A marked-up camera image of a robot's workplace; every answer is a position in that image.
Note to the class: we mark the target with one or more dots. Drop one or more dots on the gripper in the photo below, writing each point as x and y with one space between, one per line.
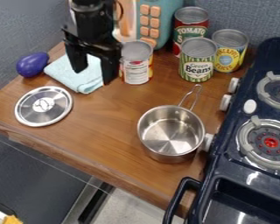
91 32

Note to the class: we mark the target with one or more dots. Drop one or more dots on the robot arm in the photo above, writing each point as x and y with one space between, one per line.
92 7

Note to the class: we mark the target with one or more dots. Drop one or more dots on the white and red can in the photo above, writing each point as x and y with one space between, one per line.
136 62

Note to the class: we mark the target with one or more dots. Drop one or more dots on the red tomato can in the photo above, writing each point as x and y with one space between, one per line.
190 26

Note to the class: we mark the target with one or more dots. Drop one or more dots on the green striped can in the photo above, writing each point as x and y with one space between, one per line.
197 59

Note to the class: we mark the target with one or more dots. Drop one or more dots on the yellow can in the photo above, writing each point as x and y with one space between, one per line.
229 50

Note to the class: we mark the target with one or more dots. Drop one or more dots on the light blue cloth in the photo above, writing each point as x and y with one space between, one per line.
74 75

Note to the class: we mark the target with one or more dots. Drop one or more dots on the purple toy eggplant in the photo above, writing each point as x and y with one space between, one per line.
31 64

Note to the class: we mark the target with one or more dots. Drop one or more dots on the silver lid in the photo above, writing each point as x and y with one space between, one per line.
43 106

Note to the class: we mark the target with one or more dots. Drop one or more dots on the toy microwave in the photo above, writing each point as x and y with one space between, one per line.
148 20

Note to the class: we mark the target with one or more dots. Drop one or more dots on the silver pot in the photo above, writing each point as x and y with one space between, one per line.
171 131

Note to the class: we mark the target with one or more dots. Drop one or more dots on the toy stove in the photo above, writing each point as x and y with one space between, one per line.
247 140

